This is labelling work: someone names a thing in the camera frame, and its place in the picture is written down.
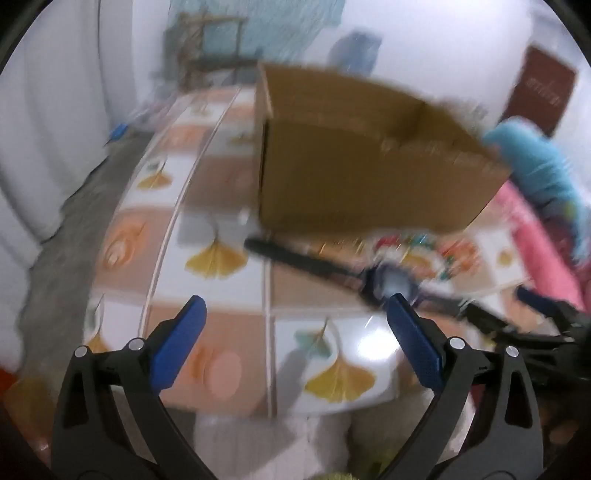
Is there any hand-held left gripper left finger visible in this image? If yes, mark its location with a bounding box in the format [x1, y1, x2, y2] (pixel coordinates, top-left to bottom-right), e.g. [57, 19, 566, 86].
[51, 295, 218, 480]

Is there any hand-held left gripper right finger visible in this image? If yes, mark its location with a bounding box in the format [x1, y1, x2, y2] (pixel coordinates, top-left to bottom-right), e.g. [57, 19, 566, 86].
[379, 293, 546, 480]

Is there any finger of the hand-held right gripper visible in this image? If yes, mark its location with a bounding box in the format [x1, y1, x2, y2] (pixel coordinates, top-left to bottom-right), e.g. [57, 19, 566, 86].
[515, 285, 591, 334]
[462, 304, 570, 352]

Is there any black and purple smartwatch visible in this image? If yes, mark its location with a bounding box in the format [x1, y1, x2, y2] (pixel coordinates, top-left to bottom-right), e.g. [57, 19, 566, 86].
[244, 237, 467, 319]

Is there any pink and orange bead bracelet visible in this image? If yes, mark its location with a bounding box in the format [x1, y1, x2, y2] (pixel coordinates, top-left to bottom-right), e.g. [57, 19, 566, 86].
[438, 240, 483, 278]

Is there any multicolour bead bracelet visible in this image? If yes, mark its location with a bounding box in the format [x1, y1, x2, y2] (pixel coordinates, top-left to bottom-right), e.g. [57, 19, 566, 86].
[374, 234, 440, 278]

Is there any brown cardboard box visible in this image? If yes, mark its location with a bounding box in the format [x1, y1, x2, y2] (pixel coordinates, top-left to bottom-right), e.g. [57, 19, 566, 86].
[253, 62, 513, 234]

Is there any pink floral blanket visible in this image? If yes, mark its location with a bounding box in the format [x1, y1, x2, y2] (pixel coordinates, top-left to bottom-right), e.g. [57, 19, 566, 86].
[494, 180, 591, 315]

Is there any teal pillow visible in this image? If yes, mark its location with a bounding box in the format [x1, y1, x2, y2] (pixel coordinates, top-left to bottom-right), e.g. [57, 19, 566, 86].
[482, 117, 591, 217]

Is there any brown door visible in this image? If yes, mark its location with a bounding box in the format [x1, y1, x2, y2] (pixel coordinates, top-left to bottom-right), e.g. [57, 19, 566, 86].
[501, 44, 580, 137]

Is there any white curtain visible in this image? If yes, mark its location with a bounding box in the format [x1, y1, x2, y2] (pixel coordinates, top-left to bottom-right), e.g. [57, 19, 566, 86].
[0, 9, 171, 361]

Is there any wooden chair with dark seat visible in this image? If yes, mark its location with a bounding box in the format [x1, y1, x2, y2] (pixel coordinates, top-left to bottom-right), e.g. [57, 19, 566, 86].
[173, 14, 259, 88]

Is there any teal floral wall cloth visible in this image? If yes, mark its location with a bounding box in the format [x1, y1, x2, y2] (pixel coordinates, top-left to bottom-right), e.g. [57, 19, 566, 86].
[166, 0, 347, 63]

